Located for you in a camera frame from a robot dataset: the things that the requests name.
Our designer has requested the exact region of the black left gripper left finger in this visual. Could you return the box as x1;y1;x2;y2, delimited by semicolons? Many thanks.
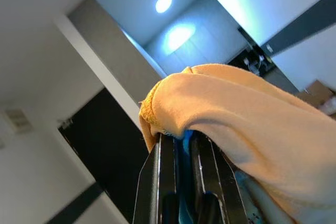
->
132;135;176;224

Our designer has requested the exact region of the yellow blue shirt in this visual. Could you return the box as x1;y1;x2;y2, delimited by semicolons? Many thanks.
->
138;63;336;224

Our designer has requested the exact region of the black door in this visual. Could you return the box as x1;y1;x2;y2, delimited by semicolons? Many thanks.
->
57;87;155;219

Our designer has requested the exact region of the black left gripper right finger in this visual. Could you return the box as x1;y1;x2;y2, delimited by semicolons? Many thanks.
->
190;133;249;224

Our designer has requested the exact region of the round ceiling light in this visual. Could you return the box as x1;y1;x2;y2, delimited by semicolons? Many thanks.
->
154;0;173;14

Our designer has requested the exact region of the closed cardboard box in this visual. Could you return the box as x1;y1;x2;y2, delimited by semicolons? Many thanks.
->
296;79;336;116

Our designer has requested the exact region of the white wall switch panel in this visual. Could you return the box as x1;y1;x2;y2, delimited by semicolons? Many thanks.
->
4;108;34;133

